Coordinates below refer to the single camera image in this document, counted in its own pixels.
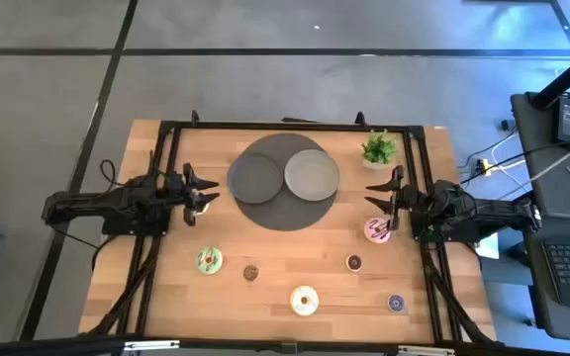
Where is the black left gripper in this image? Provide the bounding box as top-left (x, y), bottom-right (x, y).
top-left (168, 162), bottom-right (221, 227)

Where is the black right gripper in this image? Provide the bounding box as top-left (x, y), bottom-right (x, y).
top-left (365, 166), bottom-right (423, 231)

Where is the large pink frosted donut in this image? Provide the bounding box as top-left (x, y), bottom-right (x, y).
top-left (363, 217), bottom-right (392, 245)

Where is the large green frosted donut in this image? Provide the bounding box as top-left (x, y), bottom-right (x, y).
top-left (195, 245), bottom-right (224, 276)

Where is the large yellow white donut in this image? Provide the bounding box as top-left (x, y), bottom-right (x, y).
top-left (290, 285), bottom-right (321, 316)

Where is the small green potted plant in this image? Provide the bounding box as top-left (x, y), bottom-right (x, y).
top-left (360, 129), bottom-right (398, 171)

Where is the dark grey plate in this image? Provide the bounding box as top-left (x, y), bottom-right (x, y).
top-left (227, 152), bottom-right (285, 206)

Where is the light grey plate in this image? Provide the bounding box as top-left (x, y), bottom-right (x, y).
top-left (283, 148), bottom-right (340, 203)

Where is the round dark grey placemat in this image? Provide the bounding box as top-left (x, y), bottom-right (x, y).
top-left (229, 132), bottom-right (338, 232)

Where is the white paper sheet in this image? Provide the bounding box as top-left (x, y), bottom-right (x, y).
top-left (475, 231), bottom-right (500, 261)

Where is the black side desk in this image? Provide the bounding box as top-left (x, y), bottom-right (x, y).
top-left (511, 91), bottom-right (570, 345)

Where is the black overhead rig crossbar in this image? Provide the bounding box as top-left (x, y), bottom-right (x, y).
top-left (0, 334), bottom-right (570, 356)

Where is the black diagonal pole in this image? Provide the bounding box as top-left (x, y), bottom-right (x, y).
top-left (529, 42), bottom-right (570, 111)

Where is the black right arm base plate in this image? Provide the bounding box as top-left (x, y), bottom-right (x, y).
top-left (410, 217), bottom-right (482, 243)

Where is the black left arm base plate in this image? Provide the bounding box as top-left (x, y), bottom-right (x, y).
top-left (101, 217), bottom-right (170, 237)

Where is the black aluminium table frame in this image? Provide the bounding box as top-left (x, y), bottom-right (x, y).
top-left (86, 109), bottom-right (497, 345)

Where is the grey cable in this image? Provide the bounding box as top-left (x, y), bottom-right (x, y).
top-left (492, 133), bottom-right (570, 202)

